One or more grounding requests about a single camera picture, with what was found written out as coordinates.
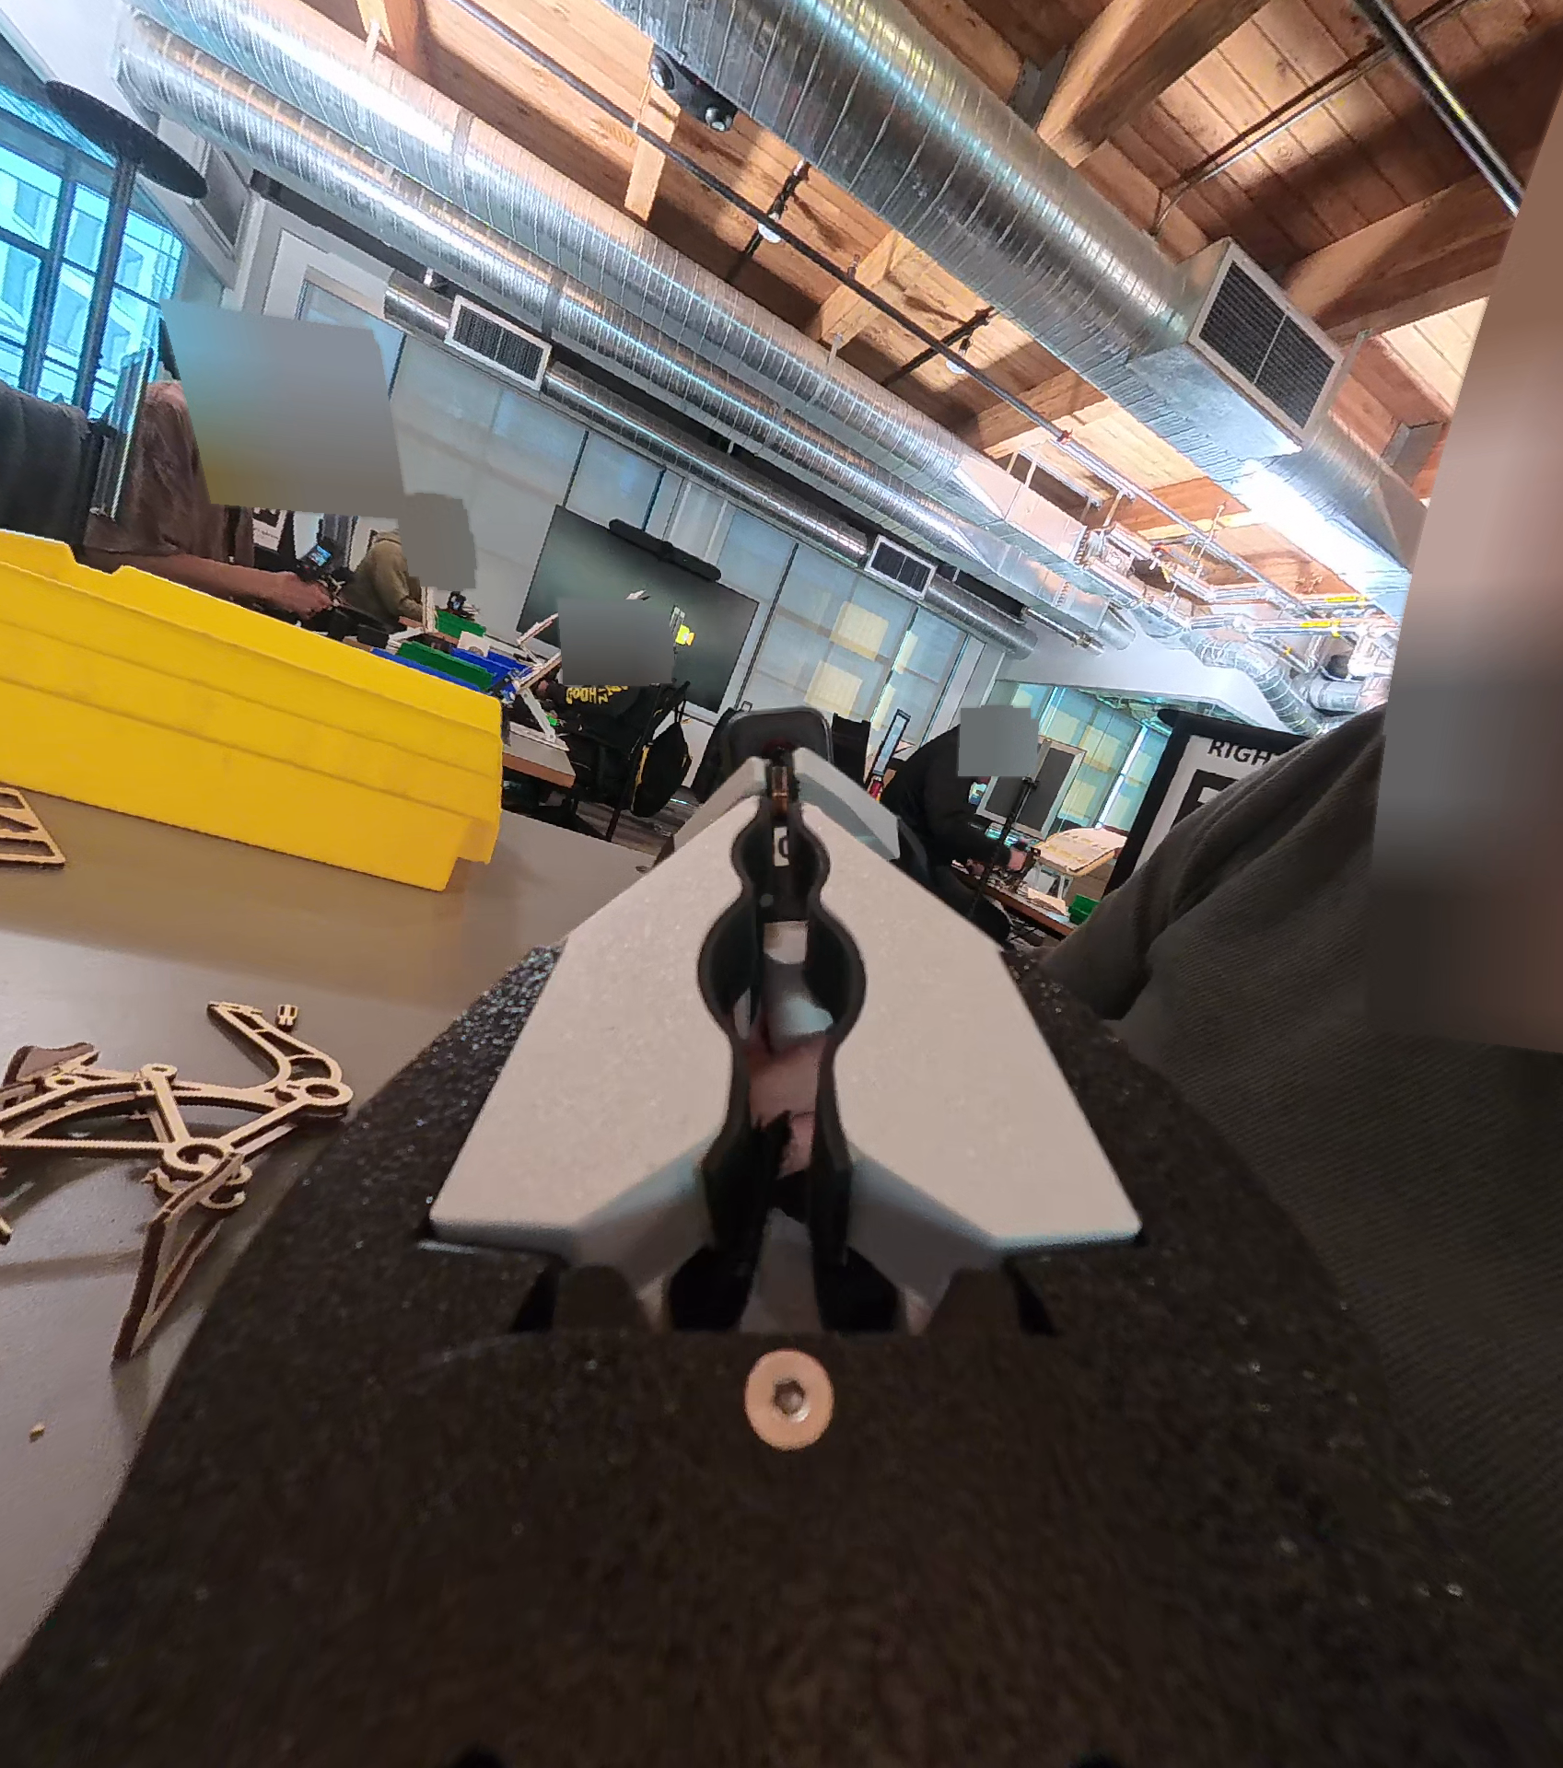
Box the duct air vent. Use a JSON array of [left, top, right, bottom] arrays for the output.
[[1185, 238, 1351, 452]]

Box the black floor lamp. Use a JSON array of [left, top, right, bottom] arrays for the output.
[[43, 79, 211, 420]]

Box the long silver air duct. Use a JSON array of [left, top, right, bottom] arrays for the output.
[[116, 0, 1140, 657]]

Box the black wall screen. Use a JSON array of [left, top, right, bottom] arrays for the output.
[[515, 500, 764, 709]]

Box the person's right hand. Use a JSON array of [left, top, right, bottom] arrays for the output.
[[740, 1033, 823, 1157]]

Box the person's torso in olive sweater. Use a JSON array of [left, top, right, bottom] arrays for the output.
[[1113, 966, 1563, 1768]]

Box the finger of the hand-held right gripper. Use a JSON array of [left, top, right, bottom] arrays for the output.
[[792, 754, 900, 863], [657, 769, 770, 858]]

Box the wide silver air duct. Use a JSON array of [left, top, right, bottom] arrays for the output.
[[643, 0, 1423, 596]]

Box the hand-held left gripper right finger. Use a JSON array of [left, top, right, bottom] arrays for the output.
[[788, 791, 1144, 1314]]

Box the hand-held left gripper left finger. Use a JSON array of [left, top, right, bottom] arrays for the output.
[[427, 792, 782, 1305]]

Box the black and white sign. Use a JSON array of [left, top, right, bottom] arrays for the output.
[[1111, 708, 1310, 889]]

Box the wooden model frame assembly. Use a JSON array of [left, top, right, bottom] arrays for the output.
[[0, 998, 359, 1363]]

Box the yellow plastic bin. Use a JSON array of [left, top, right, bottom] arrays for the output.
[[0, 505, 509, 893]]

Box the blue plastic bin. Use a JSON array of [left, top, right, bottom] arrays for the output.
[[371, 648, 538, 694]]

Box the person's right forearm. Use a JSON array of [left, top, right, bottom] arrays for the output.
[[1039, 708, 1411, 1022]]

